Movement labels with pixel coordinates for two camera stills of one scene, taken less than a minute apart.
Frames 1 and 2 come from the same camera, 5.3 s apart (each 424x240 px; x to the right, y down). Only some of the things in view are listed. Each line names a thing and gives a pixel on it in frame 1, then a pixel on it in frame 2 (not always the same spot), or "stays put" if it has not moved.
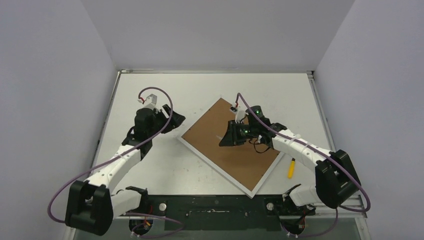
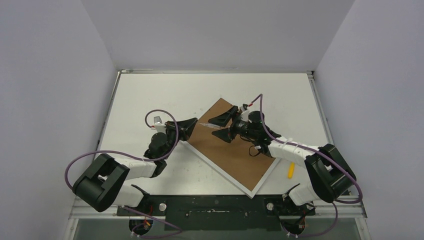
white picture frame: x=240 y=163 stays put
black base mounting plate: x=219 y=212 stays put
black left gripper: x=176 y=120 → x=186 y=128
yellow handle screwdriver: x=291 y=168 stays put
